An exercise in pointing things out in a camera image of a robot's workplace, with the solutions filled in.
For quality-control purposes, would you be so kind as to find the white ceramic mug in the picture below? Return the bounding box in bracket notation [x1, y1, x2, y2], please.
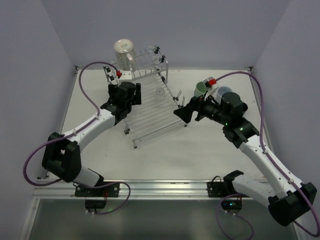
[215, 86, 233, 103]

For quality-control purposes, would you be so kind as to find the green cup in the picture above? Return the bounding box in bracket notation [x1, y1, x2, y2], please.
[193, 81, 208, 97]

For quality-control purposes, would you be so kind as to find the small clear glass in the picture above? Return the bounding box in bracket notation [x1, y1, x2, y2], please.
[155, 87, 166, 101]

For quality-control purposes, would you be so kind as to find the large glass mug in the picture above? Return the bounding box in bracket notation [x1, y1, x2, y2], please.
[113, 38, 137, 72]

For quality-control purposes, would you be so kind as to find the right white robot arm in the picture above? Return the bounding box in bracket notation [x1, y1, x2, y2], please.
[173, 92, 317, 226]

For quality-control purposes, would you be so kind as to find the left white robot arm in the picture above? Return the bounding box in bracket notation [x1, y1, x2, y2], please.
[42, 81, 142, 188]

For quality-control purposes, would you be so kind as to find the right black controller box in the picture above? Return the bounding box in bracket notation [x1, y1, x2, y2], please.
[221, 200, 243, 212]

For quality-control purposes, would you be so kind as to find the black controller box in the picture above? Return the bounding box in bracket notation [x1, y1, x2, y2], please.
[221, 200, 243, 212]
[84, 198, 107, 212]

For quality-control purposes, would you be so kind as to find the left black controller box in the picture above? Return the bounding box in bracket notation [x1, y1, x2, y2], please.
[84, 198, 107, 212]

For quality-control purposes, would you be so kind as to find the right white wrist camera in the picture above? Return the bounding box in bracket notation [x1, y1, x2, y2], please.
[203, 76, 220, 99]

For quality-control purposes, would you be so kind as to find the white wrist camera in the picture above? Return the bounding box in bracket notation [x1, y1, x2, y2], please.
[119, 71, 133, 81]
[203, 76, 220, 99]

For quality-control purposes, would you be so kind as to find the silver wire dish rack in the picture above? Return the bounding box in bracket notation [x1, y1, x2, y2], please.
[111, 45, 188, 149]

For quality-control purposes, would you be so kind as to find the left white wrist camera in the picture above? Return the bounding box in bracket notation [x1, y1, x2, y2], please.
[119, 71, 133, 81]

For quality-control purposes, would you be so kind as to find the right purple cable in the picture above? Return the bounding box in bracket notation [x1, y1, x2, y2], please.
[215, 71, 320, 237]

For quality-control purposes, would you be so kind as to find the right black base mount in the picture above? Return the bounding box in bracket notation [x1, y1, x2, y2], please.
[206, 175, 236, 198]

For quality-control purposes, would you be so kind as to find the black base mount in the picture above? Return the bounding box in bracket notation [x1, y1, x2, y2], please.
[74, 181, 120, 198]
[206, 175, 236, 198]

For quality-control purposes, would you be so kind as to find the aluminium mounting rail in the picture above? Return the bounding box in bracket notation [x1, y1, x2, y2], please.
[32, 177, 295, 201]

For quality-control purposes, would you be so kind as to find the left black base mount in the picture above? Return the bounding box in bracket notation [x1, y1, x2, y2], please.
[74, 181, 120, 198]

